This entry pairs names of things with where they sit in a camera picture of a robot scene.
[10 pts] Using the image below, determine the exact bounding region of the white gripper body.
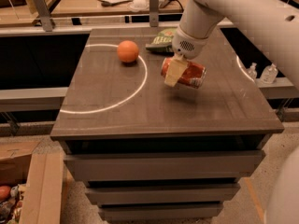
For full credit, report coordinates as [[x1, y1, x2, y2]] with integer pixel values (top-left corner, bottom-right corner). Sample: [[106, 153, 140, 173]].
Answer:
[[172, 27, 207, 60]]

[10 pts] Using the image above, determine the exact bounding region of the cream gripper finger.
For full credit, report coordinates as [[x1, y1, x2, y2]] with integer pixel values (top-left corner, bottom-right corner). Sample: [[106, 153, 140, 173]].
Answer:
[[164, 55, 188, 87]]

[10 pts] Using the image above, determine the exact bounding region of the red coke can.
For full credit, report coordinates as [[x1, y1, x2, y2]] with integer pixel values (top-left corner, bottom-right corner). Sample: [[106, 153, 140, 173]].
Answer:
[[161, 58, 206, 89]]

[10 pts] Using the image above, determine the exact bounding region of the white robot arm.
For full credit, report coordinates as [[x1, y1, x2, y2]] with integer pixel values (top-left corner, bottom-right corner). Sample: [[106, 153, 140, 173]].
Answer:
[[165, 0, 299, 224]]

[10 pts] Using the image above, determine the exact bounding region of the green chip bag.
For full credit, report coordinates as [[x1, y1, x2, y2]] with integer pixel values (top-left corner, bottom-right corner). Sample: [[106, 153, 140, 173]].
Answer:
[[146, 28, 176, 53]]

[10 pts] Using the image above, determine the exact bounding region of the orange fruit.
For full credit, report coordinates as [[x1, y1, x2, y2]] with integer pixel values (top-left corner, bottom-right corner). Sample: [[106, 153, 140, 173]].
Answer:
[[117, 40, 139, 63]]

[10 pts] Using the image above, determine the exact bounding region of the white round object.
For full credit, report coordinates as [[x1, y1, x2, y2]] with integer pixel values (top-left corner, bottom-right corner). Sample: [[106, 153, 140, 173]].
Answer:
[[128, 0, 148, 12]]

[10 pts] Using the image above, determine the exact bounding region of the clear plastic bottle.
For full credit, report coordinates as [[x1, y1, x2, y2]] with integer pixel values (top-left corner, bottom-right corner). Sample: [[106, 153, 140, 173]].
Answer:
[[247, 63, 257, 80], [260, 63, 278, 84]]

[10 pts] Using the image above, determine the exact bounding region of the grey drawer cabinet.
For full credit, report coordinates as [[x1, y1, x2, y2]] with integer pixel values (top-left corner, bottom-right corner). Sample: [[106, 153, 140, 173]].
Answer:
[[51, 28, 283, 222]]

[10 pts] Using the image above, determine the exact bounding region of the cardboard box with items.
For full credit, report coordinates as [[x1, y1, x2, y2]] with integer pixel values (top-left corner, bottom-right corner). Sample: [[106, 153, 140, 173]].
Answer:
[[0, 140, 65, 224]]

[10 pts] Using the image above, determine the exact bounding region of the middle metal bracket post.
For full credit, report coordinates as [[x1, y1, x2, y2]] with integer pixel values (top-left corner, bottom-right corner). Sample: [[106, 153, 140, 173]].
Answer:
[[149, 0, 159, 27]]

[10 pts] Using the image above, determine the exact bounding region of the metal bracket post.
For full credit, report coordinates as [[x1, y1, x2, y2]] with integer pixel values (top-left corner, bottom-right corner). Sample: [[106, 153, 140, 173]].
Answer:
[[149, 0, 159, 27], [33, 0, 54, 32]]

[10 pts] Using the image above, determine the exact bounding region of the left metal bracket post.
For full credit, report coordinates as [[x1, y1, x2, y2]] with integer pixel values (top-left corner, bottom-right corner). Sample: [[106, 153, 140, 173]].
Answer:
[[33, 0, 54, 32]]

